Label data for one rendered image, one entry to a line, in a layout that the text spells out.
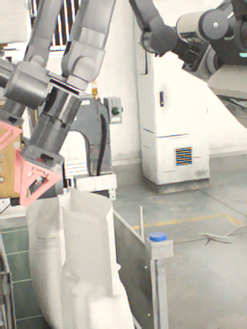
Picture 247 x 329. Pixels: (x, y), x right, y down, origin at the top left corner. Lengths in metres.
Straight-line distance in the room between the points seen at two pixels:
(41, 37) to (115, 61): 4.60
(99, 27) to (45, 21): 0.61
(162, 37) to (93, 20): 0.66
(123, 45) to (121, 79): 0.35
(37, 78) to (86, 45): 0.10
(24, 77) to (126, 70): 5.23
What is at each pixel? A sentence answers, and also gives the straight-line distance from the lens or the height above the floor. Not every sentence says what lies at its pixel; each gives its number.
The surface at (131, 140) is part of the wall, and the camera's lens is 6.28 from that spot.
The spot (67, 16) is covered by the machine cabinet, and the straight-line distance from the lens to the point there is 4.83.
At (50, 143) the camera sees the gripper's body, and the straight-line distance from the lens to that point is 1.00.
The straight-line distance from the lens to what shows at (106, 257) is 1.59.
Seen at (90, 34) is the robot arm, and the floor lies 1.53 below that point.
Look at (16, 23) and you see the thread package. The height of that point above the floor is 1.58.
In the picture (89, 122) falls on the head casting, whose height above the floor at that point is 1.26.
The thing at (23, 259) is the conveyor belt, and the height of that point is 0.38.
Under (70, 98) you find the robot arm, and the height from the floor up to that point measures 1.43.
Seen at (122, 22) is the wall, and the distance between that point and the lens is 6.20.
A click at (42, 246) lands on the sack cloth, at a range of 2.35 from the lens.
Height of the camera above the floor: 1.52
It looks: 12 degrees down
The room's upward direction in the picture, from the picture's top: 4 degrees counter-clockwise
